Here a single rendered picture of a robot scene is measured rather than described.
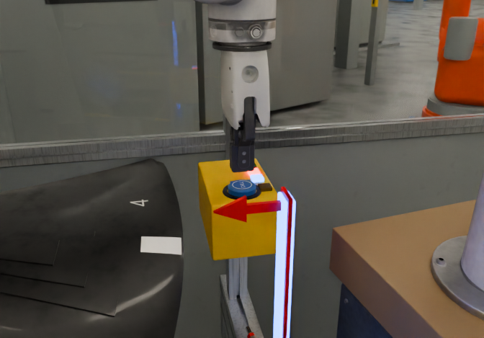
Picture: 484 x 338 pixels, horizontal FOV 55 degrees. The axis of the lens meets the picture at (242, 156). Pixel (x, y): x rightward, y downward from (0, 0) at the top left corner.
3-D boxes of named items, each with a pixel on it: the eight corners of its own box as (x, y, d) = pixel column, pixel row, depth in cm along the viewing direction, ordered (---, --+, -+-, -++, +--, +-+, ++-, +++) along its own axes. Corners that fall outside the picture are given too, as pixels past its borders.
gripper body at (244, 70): (281, 40, 55) (279, 131, 59) (261, 29, 64) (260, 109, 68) (218, 42, 54) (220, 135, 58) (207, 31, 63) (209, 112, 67)
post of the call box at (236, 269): (226, 289, 80) (225, 225, 76) (243, 287, 81) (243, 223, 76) (229, 300, 77) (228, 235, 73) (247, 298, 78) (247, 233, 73)
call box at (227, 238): (199, 216, 81) (196, 160, 77) (256, 210, 83) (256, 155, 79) (212, 270, 67) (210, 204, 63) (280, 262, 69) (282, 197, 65)
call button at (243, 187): (225, 189, 69) (225, 179, 68) (252, 187, 69) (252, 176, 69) (230, 202, 65) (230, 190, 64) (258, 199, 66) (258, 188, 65)
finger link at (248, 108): (258, 130, 56) (251, 147, 61) (250, 73, 59) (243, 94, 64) (249, 131, 56) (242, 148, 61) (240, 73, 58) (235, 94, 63)
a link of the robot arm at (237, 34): (284, 21, 55) (284, 47, 56) (266, 14, 63) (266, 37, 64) (214, 23, 53) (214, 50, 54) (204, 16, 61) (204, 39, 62)
